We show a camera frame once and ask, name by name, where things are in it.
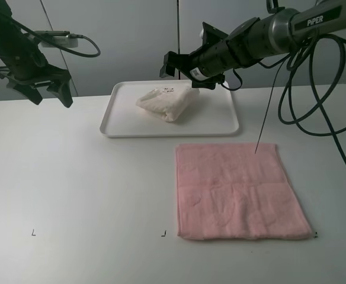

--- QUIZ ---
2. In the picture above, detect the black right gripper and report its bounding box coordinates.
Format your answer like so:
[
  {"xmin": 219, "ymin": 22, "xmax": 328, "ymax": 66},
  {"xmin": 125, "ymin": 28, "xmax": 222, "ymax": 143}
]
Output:
[{"xmin": 159, "ymin": 22, "xmax": 235, "ymax": 90}]

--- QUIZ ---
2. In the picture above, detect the right black camera cable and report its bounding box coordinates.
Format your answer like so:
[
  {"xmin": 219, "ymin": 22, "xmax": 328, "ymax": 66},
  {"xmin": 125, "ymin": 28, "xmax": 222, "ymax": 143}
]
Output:
[{"xmin": 232, "ymin": 0, "xmax": 346, "ymax": 190}]

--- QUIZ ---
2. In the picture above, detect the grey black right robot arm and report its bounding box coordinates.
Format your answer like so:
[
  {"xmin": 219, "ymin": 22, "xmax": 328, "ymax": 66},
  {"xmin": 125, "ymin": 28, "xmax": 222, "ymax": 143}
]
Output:
[{"xmin": 159, "ymin": 1, "xmax": 346, "ymax": 90}]

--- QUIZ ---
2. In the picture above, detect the pink towel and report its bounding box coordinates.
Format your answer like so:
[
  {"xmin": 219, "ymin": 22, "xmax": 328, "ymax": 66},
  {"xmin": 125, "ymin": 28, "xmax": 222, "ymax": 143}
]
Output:
[{"xmin": 175, "ymin": 143, "xmax": 313, "ymax": 240}]

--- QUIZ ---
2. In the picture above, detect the black camera cable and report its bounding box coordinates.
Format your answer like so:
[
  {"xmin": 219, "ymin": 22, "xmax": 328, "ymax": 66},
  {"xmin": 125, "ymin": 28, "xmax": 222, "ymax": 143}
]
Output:
[
  {"xmin": 0, "ymin": 0, "xmax": 102, "ymax": 58},
  {"xmin": 232, "ymin": 0, "xmax": 346, "ymax": 190}
]

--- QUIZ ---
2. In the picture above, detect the white towel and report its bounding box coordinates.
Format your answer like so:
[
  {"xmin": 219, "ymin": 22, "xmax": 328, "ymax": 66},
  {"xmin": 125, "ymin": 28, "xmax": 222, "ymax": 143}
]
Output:
[{"xmin": 136, "ymin": 85, "xmax": 200, "ymax": 122}]

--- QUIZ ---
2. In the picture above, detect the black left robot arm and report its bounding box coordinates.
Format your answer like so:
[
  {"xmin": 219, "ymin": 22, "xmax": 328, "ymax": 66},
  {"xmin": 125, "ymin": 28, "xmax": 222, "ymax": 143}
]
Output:
[{"xmin": 0, "ymin": 1, "xmax": 73, "ymax": 108}]

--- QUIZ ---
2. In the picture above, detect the black cable tie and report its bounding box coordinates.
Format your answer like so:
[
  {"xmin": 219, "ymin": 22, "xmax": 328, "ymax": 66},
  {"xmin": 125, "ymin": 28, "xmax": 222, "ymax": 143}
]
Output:
[{"xmin": 254, "ymin": 38, "xmax": 307, "ymax": 155}]

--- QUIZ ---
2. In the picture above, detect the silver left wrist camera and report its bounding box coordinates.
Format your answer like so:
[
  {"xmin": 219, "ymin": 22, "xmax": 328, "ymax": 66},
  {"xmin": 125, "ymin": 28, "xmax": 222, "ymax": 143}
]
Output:
[{"xmin": 36, "ymin": 31, "xmax": 78, "ymax": 49}]

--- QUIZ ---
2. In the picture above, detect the left black camera cable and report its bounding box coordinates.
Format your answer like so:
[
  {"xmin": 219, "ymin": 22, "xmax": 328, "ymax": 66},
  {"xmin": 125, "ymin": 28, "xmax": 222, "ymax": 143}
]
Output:
[{"xmin": 0, "ymin": 0, "xmax": 102, "ymax": 58}]

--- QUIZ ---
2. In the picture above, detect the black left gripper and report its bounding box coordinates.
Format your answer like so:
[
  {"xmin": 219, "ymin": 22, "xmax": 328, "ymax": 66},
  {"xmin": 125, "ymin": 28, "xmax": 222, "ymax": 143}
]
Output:
[{"xmin": 0, "ymin": 64, "xmax": 73, "ymax": 108}]

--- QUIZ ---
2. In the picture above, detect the white plastic tray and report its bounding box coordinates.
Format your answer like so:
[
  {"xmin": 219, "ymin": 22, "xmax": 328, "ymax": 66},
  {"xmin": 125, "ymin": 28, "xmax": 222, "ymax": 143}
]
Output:
[{"xmin": 100, "ymin": 80, "xmax": 239, "ymax": 138}]

